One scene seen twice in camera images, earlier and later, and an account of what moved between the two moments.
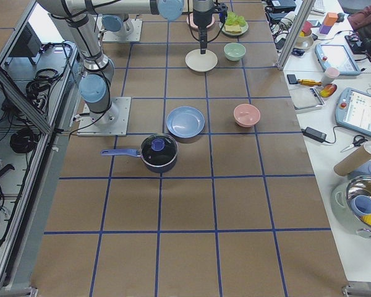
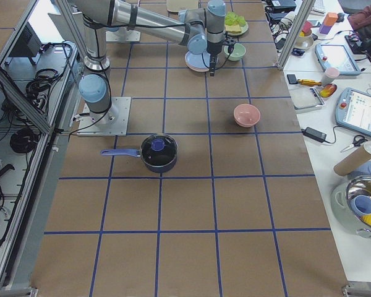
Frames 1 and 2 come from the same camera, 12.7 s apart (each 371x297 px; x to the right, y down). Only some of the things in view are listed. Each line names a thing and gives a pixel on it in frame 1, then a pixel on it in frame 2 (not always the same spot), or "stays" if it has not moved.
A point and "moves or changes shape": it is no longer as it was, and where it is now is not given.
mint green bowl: [234, 51] stays
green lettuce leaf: [234, 20] stays
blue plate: [185, 122] to [198, 60]
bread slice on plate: [233, 28] stays
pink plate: [190, 20] moves or changes shape
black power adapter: [315, 134] stays
